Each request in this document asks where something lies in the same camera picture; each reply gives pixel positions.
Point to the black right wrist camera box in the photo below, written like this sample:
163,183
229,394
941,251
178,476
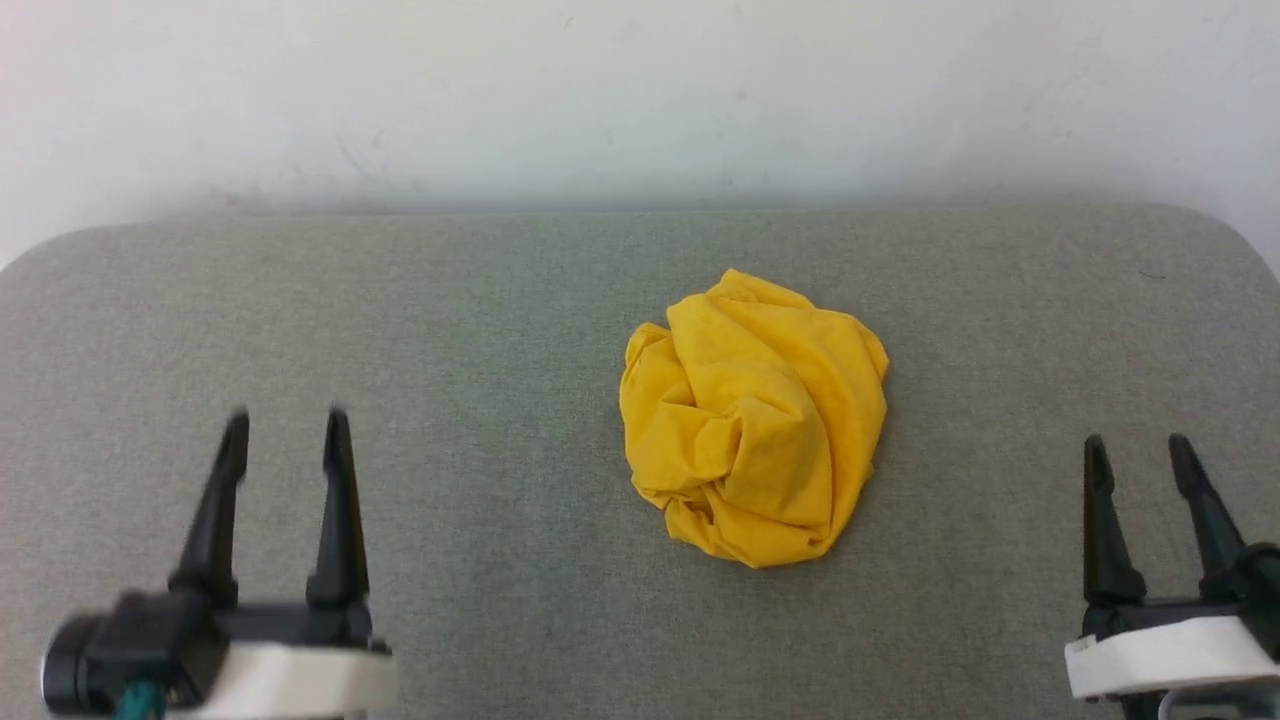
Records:
1262,590

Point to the yellow cartoon print garment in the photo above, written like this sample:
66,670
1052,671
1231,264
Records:
755,420

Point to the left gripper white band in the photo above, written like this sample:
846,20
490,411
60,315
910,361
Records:
300,675

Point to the grey fabric sofa cushion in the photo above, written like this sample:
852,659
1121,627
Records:
480,400

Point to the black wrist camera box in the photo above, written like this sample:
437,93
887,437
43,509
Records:
135,650
1262,590

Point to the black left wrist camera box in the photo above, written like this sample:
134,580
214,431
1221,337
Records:
135,650

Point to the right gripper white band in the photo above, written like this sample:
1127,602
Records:
1165,650

